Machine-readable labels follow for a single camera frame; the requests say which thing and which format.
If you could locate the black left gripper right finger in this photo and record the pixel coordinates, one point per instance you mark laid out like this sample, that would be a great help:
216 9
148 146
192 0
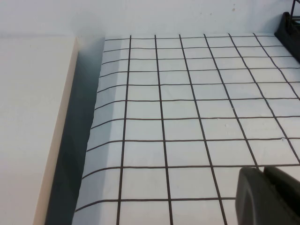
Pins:
290 192

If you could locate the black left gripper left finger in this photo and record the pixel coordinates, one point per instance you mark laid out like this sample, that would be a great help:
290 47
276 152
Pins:
255 204

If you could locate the white black-grid tablecloth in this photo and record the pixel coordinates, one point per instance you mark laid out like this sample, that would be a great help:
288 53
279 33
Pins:
187 117

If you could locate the black drain tray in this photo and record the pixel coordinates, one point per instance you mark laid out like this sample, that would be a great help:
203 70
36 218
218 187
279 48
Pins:
287 32

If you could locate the beige block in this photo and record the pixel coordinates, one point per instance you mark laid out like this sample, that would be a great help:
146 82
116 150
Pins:
23 117

